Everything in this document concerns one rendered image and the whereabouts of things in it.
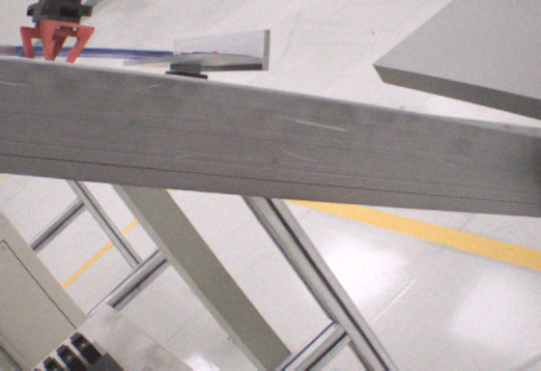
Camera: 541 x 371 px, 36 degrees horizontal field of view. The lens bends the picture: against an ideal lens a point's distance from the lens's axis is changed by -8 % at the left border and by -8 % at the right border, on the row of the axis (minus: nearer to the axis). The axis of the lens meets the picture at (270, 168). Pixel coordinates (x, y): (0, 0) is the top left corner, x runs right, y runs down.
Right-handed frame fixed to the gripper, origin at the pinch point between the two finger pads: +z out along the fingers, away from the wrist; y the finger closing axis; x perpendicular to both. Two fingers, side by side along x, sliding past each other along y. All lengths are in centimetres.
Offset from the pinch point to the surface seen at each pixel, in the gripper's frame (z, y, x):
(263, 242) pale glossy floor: 34, -114, 98
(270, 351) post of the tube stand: 42, -30, 55
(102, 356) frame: 31.9, 10.0, 8.1
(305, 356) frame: 38, -10, 50
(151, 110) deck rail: 2, 60, -9
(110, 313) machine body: 30.3, -5.8, 14.5
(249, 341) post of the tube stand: 40, -29, 50
